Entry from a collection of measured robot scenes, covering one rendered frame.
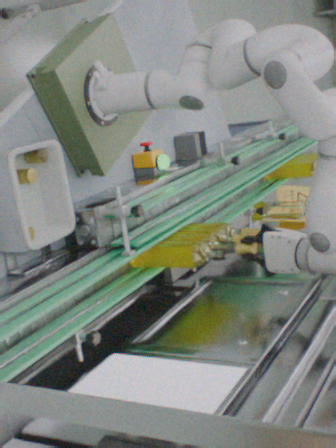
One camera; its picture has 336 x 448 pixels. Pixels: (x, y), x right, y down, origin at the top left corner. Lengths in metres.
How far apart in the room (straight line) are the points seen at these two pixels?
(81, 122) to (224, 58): 0.39
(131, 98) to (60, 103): 0.17
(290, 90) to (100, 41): 0.61
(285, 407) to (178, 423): 0.74
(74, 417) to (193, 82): 1.07
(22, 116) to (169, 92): 0.35
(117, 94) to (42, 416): 1.16
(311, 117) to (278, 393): 0.50
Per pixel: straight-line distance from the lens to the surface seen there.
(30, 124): 1.54
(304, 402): 1.17
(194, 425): 0.43
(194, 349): 1.33
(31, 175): 1.43
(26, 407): 0.49
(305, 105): 1.20
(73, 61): 1.55
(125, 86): 1.54
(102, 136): 1.61
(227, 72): 1.37
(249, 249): 1.53
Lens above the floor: 1.76
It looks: 29 degrees down
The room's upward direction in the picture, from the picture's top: 89 degrees clockwise
